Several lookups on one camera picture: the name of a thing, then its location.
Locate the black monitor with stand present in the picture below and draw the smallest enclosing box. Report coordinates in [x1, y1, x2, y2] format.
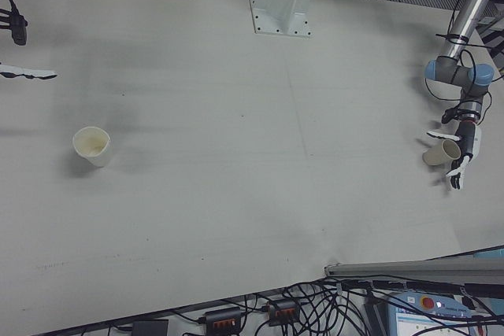
[132, 319, 170, 336]

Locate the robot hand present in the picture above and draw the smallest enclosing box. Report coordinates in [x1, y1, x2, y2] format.
[427, 120, 484, 191]
[0, 62, 59, 81]

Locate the grey teach pendant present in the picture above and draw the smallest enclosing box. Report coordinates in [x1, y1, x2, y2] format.
[387, 290, 504, 336]

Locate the white paper cup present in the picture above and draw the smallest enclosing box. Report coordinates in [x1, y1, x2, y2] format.
[72, 126, 111, 168]

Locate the beige paper cup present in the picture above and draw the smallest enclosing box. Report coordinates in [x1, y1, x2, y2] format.
[422, 138, 461, 167]

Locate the black orange adapter box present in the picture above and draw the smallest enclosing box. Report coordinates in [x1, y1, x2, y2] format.
[265, 298, 301, 327]
[202, 306, 244, 333]

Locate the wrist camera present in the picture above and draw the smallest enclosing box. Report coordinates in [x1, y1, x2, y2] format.
[9, 15, 29, 46]
[440, 105, 465, 124]

